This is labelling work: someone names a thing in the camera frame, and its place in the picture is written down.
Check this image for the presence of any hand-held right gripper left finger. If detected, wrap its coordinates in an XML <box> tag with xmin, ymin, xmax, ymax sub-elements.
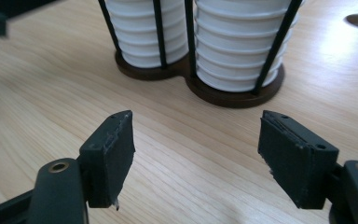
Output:
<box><xmin>77</xmin><ymin>109</ymin><xmax>137</xmax><ymax>212</ymax></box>

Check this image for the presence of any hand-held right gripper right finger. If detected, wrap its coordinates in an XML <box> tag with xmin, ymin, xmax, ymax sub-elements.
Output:
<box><xmin>256</xmin><ymin>109</ymin><xmax>340</xmax><ymax>210</ymax></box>

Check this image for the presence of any black wire cup holder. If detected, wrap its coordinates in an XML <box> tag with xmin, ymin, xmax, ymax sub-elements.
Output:
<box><xmin>97</xmin><ymin>0</ymin><xmax>304</xmax><ymax>109</ymax></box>

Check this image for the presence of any short stack of white cups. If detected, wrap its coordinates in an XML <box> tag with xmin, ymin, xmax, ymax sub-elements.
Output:
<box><xmin>104</xmin><ymin>0</ymin><xmax>190</xmax><ymax>69</ymax></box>

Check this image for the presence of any tall stack of white cups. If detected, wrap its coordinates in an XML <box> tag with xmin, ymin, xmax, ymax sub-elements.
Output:
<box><xmin>193</xmin><ymin>0</ymin><xmax>301</xmax><ymax>93</ymax></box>

